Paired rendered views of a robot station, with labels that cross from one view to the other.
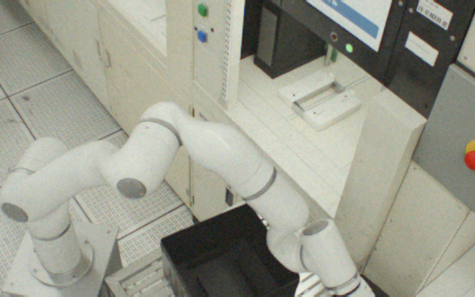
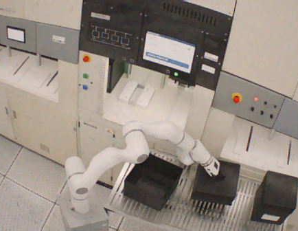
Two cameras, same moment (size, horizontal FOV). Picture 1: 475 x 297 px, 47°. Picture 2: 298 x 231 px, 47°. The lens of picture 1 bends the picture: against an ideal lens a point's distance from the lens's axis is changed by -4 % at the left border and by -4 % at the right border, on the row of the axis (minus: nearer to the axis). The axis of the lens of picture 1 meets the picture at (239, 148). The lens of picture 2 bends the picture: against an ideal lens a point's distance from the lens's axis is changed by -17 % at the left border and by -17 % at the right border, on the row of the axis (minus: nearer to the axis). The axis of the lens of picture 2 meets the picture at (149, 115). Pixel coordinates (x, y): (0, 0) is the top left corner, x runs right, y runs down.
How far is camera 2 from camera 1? 1.20 m
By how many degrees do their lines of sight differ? 25
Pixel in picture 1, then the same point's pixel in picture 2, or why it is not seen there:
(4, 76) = not seen: outside the picture
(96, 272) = (98, 205)
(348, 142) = (160, 108)
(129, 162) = (139, 148)
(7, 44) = not seen: outside the picture
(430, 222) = (222, 126)
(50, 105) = not seen: outside the picture
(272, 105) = (119, 105)
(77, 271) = (92, 208)
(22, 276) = (73, 219)
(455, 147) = (227, 97)
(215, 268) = (141, 183)
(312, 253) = (196, 154)
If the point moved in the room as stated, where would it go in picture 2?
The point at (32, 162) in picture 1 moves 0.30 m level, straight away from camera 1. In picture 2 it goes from (77, 169) to (38, 142)
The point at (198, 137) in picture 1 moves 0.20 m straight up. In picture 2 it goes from (159, 129) to (165, 99)
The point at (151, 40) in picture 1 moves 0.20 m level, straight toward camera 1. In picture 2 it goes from (46, 97) to (58, 113)
